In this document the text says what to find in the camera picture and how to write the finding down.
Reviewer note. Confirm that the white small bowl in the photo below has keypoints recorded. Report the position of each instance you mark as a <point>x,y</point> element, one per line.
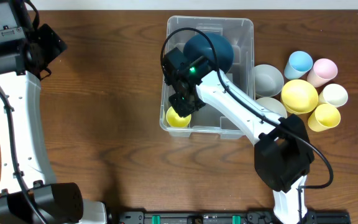
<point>273,105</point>

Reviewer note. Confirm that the yellow small bowl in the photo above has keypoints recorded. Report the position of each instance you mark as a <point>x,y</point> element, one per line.
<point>299,97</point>

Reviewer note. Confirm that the yellow cup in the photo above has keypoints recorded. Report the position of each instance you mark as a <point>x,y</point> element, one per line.
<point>324,117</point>
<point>174,120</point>

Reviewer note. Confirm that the clear plastic storage container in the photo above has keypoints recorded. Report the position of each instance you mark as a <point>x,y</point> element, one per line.
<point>240,34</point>

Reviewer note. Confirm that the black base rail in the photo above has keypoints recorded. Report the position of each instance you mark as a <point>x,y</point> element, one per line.
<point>250,217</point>

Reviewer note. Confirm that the yellow cup front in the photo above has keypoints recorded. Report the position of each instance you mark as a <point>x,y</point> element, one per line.
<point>174,120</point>

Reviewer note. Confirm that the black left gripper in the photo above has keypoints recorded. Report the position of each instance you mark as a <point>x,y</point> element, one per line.
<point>53,41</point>

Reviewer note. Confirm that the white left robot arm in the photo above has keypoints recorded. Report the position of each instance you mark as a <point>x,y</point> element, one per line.
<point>29,191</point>

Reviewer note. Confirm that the pink cup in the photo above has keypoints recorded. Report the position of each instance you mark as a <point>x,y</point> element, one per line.
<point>322,72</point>

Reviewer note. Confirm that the cream white cup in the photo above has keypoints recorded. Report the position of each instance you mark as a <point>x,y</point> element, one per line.
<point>333,94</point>

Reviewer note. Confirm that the grey small bowl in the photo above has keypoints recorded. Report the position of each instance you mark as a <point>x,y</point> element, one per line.
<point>268,80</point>

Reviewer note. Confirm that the light blue cup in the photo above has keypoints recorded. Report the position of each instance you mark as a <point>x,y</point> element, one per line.
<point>298,64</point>

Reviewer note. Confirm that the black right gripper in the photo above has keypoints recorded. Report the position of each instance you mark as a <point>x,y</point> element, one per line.
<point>181,109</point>

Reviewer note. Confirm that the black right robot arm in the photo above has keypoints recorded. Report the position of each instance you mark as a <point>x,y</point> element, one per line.
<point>283,152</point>

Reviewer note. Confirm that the dark blue bowl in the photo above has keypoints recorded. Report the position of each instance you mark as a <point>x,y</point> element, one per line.
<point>198,46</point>

